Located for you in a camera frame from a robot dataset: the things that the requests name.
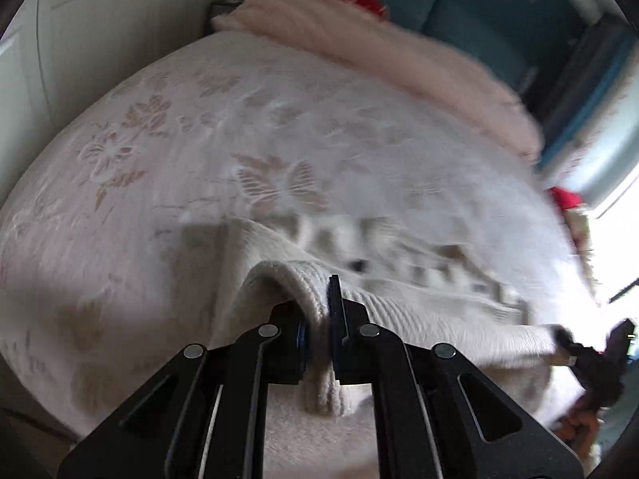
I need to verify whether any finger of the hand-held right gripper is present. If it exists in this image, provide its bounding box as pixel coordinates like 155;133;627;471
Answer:
605;317;637;360
550;325;625;405

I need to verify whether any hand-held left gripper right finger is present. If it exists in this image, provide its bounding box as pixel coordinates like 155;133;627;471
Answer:
327;274;585;479

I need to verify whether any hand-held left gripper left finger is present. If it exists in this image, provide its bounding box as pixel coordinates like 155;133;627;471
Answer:
57;301;313;479

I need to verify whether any cream knitted sweater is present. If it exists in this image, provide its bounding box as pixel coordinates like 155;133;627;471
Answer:
181;216;567;417

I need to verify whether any person's right hand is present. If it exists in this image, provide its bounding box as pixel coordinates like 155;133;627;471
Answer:
558;395;602;460

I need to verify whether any small red cloth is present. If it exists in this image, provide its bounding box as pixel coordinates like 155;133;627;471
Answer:
548;186;590;211

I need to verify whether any white floral bedspread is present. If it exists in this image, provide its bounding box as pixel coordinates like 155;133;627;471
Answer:
0;30;602;475

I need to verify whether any dark bedside cabinet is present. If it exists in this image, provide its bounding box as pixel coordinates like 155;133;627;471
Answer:
519;12;639;170

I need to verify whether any pink fluffy blanket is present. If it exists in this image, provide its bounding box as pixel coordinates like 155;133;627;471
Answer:
210;0;545;161

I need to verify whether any blue sofa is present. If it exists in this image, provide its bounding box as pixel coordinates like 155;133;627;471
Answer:
300;0;590;95

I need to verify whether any white wardrobe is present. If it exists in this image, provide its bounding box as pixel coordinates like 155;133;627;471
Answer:
0;0;245;205

